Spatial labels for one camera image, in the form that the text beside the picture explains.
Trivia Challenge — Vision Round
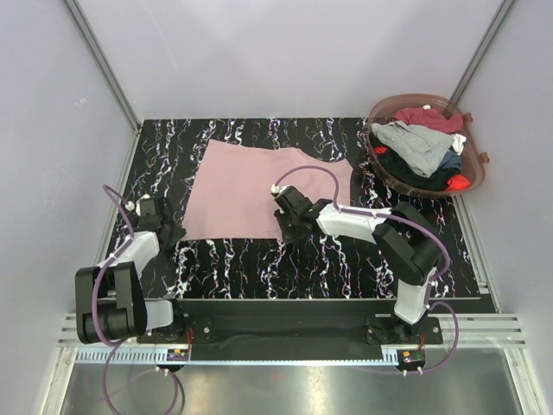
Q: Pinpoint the right aluminium corner post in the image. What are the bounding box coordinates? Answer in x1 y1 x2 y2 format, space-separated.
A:
449 0 518 105

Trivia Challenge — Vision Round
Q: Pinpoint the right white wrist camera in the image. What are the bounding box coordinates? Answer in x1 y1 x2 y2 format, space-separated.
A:
270 184 288 196

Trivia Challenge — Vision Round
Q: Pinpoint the aluminium frame rail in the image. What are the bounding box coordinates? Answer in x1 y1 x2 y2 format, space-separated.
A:
58 314 529 349

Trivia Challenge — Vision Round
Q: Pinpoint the blue garment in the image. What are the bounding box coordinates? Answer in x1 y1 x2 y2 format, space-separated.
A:
438 150 462 170

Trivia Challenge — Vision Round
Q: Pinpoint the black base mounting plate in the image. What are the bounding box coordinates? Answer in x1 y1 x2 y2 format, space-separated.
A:
138 299 443 346

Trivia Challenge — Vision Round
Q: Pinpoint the small electronics board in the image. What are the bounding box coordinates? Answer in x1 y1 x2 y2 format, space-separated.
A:
398 349 426 370
167 348 190 361

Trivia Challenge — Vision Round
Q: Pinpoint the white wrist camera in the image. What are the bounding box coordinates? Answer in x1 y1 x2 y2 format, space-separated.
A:
270 184 288 196
124 195 151 214

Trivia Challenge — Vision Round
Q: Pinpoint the maroon garment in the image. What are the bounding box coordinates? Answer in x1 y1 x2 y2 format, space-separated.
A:
391 106 464 134

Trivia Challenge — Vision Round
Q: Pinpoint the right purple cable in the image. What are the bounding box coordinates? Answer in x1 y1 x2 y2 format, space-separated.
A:
274 166 460 373

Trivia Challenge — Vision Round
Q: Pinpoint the pink tank top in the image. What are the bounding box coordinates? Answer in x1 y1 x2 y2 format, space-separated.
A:
182 140 353 241

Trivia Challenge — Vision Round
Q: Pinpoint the right small electronics board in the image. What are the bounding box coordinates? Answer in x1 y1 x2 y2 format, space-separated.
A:
398 349 426 370

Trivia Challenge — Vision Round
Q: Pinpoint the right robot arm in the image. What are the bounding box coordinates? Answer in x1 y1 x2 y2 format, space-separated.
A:
271 185 450 343

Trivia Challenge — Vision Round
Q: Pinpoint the brown plastic laundry basket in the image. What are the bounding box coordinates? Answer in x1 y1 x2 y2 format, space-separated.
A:
367 93 489 199

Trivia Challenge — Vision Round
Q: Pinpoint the black garment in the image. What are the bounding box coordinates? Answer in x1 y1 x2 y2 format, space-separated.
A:
369 133 461 191

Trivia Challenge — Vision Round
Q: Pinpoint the left aluminium corner post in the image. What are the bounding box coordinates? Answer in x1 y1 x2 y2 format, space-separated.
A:
61 0 142 133

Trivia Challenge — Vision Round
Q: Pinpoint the white garment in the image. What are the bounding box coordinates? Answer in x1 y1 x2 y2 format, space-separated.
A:
450 133 467 156

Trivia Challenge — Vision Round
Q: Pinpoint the left small electronics board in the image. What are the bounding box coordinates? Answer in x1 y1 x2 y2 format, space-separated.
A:
167 348 190 361

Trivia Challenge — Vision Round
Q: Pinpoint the aluminium corner post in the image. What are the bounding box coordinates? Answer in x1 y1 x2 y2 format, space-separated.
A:
61 0 142 133
449 0 518 105

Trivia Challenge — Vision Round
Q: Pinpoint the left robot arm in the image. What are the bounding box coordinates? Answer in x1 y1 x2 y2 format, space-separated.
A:
75 196 187 344

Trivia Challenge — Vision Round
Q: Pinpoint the red orange garment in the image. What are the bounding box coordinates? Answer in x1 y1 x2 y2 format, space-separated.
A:
446 175 472 192

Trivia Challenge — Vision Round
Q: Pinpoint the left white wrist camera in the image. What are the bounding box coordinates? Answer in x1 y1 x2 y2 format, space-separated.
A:
124 195 151 214

